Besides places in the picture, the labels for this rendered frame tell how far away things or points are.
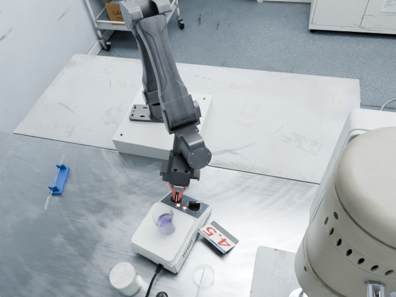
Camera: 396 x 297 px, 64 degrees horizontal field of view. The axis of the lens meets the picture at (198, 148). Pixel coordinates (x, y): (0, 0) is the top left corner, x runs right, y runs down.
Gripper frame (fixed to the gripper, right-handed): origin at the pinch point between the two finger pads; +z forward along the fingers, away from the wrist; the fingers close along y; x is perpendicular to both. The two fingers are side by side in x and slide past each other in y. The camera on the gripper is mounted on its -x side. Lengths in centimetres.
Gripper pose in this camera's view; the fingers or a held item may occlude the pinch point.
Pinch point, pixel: (176, 196)
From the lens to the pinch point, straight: 86.8
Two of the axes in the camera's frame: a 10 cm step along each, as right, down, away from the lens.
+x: 0.2, -4.4, 9.0
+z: -1.5, 8.8, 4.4
